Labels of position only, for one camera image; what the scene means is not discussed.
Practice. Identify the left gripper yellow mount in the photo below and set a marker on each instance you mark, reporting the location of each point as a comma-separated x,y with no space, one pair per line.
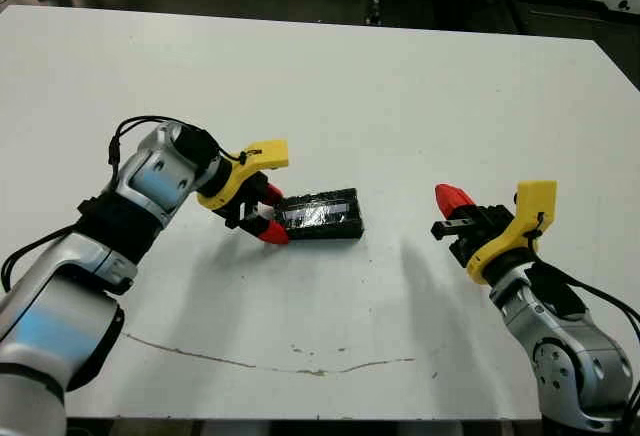
245,176

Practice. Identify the black caster wheel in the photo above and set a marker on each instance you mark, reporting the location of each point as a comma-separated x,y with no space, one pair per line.
623,5

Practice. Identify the right gripper yellow mount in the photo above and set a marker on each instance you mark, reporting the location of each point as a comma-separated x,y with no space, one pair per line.
510,246

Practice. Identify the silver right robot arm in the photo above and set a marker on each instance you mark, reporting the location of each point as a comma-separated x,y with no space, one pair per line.
565,356

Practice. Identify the glossy black box lid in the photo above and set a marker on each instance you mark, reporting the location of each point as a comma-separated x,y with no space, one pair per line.
325,213

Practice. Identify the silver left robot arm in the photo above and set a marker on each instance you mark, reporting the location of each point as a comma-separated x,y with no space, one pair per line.
150,176

